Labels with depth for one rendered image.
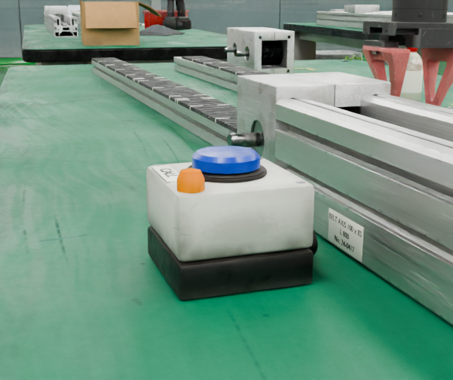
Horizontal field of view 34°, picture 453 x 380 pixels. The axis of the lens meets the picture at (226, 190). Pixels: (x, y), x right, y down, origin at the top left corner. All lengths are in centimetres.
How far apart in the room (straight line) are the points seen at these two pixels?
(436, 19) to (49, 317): 55
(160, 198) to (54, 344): 11
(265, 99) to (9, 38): 1096
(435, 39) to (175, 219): 47
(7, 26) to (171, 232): 1112
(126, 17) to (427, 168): 233
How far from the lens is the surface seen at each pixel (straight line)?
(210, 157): 41
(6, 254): 50
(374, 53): 82
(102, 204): 60
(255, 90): 61
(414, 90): 120
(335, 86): 59
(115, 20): 267
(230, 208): 39
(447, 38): 81
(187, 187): 39
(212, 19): 1179
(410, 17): 80
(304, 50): 521
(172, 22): 405
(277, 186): 40
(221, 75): 140
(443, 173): 38
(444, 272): 39
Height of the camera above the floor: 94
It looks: 15 degrees down
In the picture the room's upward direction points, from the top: straight up
